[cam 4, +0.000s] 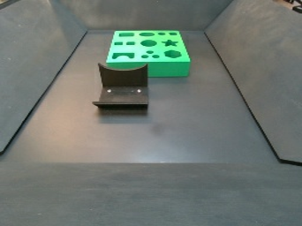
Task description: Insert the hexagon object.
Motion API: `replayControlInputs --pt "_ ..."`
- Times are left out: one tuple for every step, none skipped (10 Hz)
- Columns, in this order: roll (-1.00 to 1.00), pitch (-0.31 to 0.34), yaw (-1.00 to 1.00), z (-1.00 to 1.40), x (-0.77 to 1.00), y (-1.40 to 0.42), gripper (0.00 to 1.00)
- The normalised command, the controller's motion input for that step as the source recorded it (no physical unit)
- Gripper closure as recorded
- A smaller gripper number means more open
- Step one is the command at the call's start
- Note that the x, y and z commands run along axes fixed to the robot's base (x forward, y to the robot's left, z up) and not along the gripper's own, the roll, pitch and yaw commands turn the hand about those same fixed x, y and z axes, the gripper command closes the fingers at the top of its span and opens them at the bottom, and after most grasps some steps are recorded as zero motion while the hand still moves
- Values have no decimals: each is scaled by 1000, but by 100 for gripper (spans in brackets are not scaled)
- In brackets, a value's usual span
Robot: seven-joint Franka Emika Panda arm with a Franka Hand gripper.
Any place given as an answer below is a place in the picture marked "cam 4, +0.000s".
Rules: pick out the black angled holder stand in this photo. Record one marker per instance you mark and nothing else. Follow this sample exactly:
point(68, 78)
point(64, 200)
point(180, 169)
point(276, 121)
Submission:
point(123, 87)

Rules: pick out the green shape sorter block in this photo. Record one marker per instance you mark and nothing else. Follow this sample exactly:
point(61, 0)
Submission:
point(157, 48)

